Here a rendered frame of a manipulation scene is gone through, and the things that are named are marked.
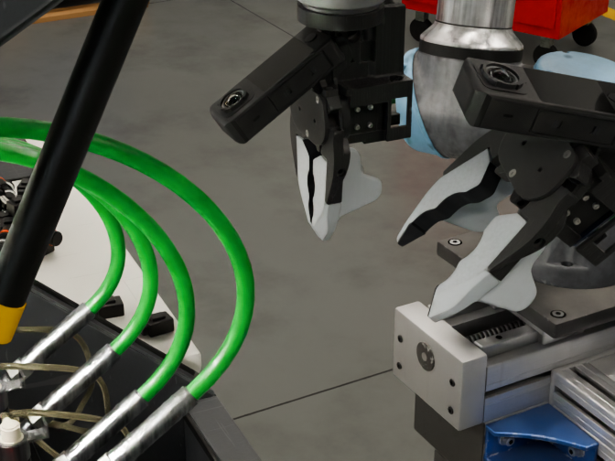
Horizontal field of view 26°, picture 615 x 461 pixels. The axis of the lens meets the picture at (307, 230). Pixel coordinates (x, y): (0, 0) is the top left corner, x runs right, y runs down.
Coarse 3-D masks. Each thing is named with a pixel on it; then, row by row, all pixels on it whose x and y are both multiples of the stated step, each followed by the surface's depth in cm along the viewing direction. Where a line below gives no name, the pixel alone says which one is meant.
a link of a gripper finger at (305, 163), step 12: (300, 144) 115; (312, 144) 114; (300, 156) 116; (312, 156) 114; (300, 168) 116; (312, 168) 114; (300, 180) 117; (312, 180) 115; (300, 192) 117; (312, 192) 115; (312, 204) 116; (312, 216) 116
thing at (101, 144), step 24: (0, 120) 87; (24, 120) 88; (96, 144) 91; (120, 144) 92; (144, 168) 93; (168, 168) 94; (192, 192) 95; (216, 216) 97; (240, 240) 99; (240, 264) 100; (240, 288) 101; (240, 312) 102; (240, 336) 102; (216, 360) 103; (192, 384) 103
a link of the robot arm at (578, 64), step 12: (540, 60) 144; (552, 60) 144; (564, 60) 144; (576, 60) 145; (588, 60) 145; (600, 60) 146; (564, 72) 141; (576, 72) 142; (588, 72) 142; (600, 72) 143; (612, 72) 143
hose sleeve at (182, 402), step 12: (180, 396) 103; (192, 396) 103; (168, 408) 102; (180, 408) 102; (192, 408) 103; (156, 420) 102; (168, 420) 102; (132, 432) 103; (144, 432) 102; (156, 432) 102; (120, 444) 103; (132, 444) 102; (144, 444) 102; (108, 456) 103; (120, 456) 102; (132, 456) 102
